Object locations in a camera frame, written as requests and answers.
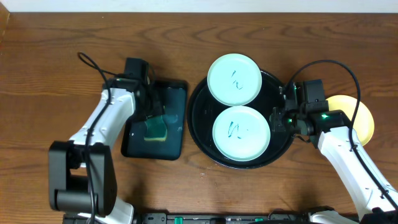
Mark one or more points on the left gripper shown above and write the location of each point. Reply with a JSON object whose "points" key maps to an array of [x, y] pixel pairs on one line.
{"points": [[153, 104]]}

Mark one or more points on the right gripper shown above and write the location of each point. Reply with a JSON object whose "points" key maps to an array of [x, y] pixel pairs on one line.
{"points": [[277, 123]]}

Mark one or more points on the green yellow sponge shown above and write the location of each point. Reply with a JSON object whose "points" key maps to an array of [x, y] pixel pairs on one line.
{"points": [[156, 129]]}

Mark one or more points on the light green plate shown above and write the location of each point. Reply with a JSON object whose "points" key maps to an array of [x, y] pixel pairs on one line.
{"points": [[241, 133], [234, 79]]}

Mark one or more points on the yellow plate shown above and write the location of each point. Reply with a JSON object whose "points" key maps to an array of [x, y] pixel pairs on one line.
{"points": [[364, 122]]}

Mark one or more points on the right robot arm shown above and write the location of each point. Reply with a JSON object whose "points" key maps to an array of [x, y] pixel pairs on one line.
{"points": [[332, 133]]}

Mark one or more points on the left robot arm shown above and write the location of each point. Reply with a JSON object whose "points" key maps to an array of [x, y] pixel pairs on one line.
{"points": [[82, 179]]}

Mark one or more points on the black rectangular tray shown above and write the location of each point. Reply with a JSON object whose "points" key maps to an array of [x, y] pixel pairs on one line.
{"points": [[173, 93]]}

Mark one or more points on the black round tray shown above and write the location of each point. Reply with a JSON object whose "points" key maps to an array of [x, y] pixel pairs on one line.
{"points": [[203, 109]]}

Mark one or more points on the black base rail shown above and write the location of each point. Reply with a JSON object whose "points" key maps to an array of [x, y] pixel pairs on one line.
{"points": [[163, 218]]}

